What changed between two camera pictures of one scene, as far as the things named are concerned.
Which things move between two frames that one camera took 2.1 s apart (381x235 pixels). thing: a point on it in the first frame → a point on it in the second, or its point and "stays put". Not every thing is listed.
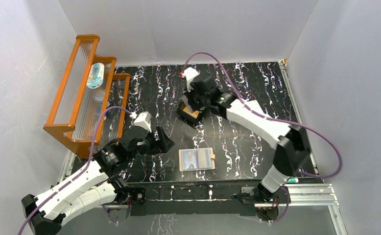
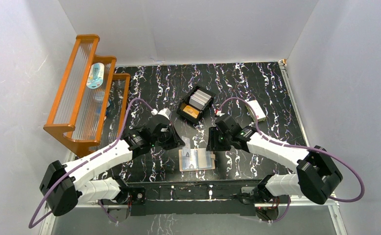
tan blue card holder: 196,159 stays put
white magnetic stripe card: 204,158 stays put
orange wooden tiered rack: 88,109 stays put
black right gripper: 189,95 → 212,143
